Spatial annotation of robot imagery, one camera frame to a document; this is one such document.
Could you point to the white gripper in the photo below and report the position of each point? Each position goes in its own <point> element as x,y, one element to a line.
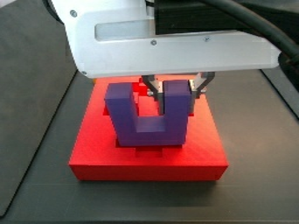
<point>113,43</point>

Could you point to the purple U-shaped block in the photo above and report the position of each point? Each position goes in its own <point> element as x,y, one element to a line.
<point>149,130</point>

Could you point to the red board with slots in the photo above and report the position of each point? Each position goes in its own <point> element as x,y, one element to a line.
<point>100,159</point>

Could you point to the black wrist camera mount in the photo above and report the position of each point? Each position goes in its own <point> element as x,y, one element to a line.
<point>184,16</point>

